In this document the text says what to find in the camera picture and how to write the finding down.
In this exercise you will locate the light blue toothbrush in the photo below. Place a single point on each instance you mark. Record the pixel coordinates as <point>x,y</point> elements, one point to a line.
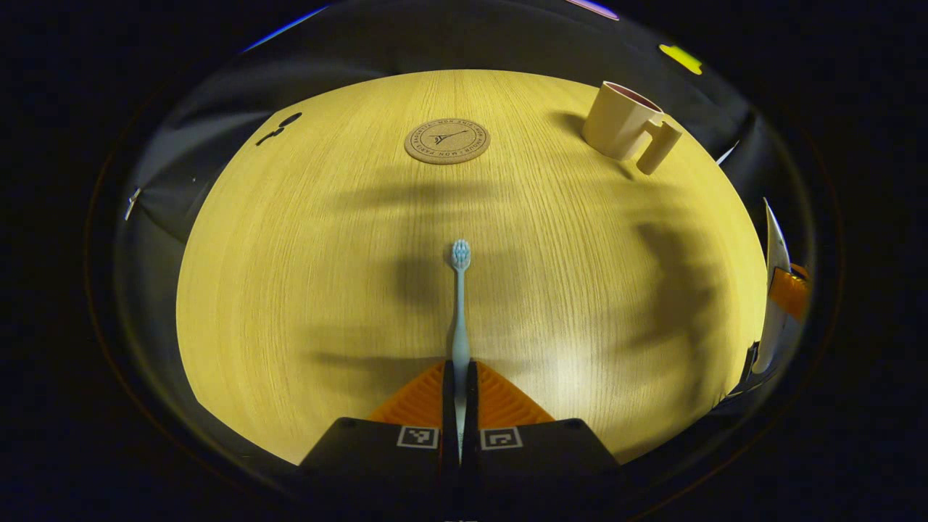
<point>460,326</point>

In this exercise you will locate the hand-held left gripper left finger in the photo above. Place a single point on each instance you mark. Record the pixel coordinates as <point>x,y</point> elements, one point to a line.
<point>448,391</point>

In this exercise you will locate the white toothpaste tube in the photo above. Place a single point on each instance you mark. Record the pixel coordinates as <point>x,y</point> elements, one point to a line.
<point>774,254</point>

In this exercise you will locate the beige cup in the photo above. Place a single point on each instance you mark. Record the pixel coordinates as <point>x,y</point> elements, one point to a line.
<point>616,123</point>

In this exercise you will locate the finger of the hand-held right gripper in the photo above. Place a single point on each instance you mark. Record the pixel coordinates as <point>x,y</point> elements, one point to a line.
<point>790,291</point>
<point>747,366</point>

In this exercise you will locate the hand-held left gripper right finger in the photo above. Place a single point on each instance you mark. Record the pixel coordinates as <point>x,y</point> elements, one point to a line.
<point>471,391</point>

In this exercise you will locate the round cork coaster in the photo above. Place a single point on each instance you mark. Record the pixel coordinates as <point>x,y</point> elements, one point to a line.
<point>447,141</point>

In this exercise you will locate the silver metal clip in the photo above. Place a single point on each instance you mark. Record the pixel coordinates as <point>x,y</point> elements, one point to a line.
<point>132,203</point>

